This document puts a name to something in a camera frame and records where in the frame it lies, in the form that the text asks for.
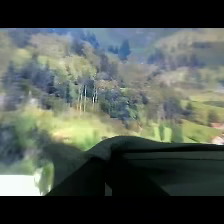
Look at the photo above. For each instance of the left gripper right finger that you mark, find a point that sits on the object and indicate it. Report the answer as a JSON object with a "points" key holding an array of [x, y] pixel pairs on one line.
{"points": [[133, 183]]}

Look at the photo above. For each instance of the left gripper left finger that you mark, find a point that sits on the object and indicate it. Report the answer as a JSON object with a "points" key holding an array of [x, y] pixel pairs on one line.
{"points": [[85, 181]]}

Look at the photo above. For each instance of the dark grey garment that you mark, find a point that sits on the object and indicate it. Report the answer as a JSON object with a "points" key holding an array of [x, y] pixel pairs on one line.
{"points": [[173, 166]]}

